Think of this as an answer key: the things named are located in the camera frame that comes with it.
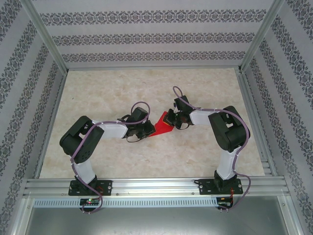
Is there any red cloth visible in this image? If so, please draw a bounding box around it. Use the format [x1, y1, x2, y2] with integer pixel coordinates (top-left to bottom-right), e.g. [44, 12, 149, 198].
[149, 111, 176, 137]

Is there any grey metal tray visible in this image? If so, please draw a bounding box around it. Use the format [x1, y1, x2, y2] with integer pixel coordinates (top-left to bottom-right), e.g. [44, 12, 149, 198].
[14, 195, 300, 235]

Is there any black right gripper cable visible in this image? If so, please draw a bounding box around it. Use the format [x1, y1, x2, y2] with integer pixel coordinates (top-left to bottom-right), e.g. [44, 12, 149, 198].
[175, 121, 190, 131]

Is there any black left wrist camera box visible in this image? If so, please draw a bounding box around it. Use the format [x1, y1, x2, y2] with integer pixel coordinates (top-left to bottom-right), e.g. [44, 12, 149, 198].
[132, 107, 148, 122]

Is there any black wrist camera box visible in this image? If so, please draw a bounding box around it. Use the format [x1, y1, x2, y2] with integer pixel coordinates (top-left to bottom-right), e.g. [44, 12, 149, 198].
[132, 107, 148, 122]
[173, 95, 190, 111]

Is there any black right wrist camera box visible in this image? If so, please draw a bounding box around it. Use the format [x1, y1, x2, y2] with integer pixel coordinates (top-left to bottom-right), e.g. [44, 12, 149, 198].
[173, 95, 190, 111]

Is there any aluminium frame rail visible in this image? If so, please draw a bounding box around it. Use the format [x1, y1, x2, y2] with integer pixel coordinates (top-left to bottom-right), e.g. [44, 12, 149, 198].
[236, 70, 279, 177]
[65, 64, 242, 72]
[33, 70, 68, 179]

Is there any aluminium mounting rail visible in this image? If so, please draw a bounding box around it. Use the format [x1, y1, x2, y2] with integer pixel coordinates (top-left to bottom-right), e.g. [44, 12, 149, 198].
[23, 176, 291, 198]

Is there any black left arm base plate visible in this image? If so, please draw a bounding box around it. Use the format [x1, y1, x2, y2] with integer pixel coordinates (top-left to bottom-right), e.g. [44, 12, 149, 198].
[69, 180, 113, 196]

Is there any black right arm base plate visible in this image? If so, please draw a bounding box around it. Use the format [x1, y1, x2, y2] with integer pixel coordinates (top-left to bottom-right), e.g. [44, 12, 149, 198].
[199, 178, 243, 196]

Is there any slotted grey cable duct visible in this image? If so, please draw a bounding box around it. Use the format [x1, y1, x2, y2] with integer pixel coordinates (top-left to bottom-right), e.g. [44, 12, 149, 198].
[33, 197, 220, 209]

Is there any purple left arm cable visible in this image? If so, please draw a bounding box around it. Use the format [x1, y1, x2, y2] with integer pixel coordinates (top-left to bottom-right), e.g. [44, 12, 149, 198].
[70, 101, 151, 215]

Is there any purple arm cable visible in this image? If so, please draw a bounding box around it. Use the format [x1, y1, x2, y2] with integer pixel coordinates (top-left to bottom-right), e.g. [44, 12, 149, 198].
[70, 101, 151, 215]
[172, 85, 252, 212]

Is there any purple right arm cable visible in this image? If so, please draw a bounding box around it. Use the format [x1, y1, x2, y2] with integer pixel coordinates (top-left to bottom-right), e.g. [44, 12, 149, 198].
[172, 85, 252, 212]

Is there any aluminium frame post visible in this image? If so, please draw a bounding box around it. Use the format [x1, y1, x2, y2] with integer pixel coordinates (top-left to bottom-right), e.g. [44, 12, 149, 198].
[23, 0, 69, 74]
[238, 0, 287, 74]

